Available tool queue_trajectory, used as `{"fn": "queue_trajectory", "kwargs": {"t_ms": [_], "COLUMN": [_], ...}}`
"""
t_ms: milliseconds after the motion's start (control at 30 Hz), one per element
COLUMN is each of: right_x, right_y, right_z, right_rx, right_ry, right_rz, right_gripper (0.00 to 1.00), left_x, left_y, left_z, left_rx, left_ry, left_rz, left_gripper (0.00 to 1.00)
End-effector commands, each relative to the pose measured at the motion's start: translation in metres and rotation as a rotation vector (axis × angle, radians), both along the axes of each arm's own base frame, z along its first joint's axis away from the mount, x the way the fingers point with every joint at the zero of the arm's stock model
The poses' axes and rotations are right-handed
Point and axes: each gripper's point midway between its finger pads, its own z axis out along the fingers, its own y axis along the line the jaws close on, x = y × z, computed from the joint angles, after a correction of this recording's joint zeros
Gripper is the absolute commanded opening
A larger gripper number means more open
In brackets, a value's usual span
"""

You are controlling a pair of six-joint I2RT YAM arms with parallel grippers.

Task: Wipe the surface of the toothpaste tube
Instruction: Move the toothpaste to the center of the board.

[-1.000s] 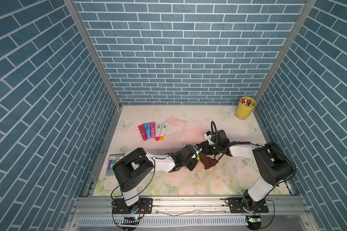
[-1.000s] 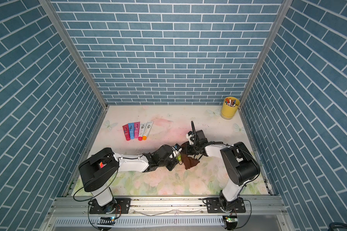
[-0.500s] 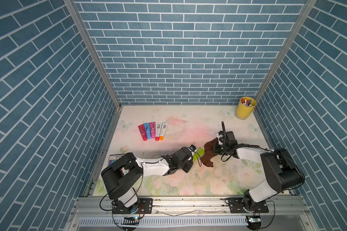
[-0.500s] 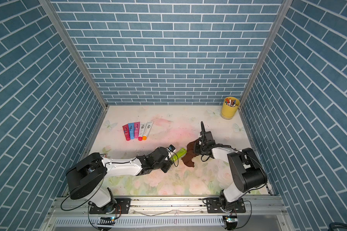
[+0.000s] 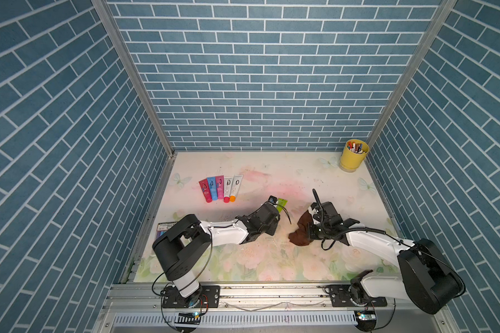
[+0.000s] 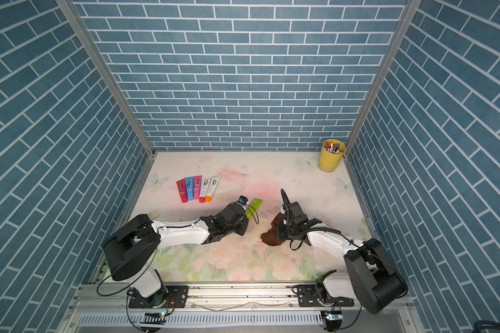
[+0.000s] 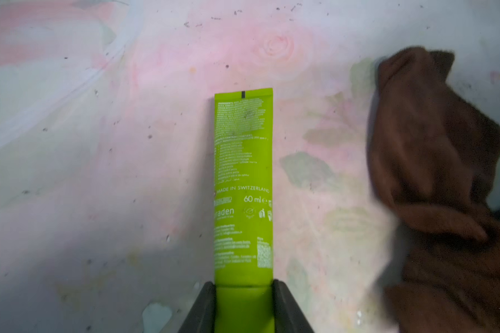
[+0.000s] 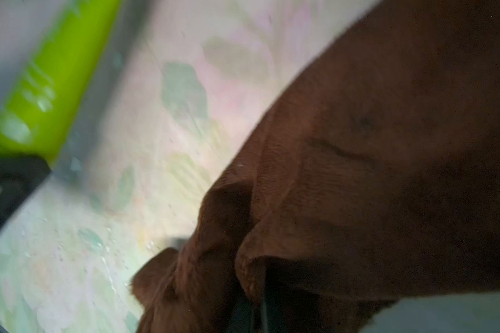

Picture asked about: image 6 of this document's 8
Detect brown cloth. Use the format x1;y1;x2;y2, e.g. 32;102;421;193
261;213;283;246

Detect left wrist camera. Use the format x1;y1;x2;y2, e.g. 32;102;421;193
237;196;248;206

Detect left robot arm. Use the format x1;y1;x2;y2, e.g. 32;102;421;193
101;196;249;298

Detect aluminium front rail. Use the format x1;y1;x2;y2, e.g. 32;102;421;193
70;282;413;313

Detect white orange-cap toothpaste tube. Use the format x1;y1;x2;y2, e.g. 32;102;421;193
205;175;222;202

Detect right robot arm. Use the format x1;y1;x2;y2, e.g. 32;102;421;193
277;201;408;314

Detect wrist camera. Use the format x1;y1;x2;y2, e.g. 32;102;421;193
237;196;248;206
281;189;291;221

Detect blue toothpaste tube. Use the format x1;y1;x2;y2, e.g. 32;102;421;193
184;177;194;201

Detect green toothpaste tube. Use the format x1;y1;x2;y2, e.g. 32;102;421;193
246;198;263;219

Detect white pink-cap toothpaste tube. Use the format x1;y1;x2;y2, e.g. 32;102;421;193
199;176;211;203

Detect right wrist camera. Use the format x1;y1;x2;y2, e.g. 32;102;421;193
281;189;291;221

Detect yellow cup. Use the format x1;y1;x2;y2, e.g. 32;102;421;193
318;139;346;172

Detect pens in cup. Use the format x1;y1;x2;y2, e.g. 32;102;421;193
324;142;341;154

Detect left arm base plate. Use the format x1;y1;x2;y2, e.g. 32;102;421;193
126;285;189;309

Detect magenta toothpaste tube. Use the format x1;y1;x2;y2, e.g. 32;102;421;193
193;176;202;200

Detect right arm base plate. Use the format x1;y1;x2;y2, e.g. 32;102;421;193
292;284;354;307

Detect red toothpaste tube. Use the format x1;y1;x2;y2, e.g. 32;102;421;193
176;178;188;203

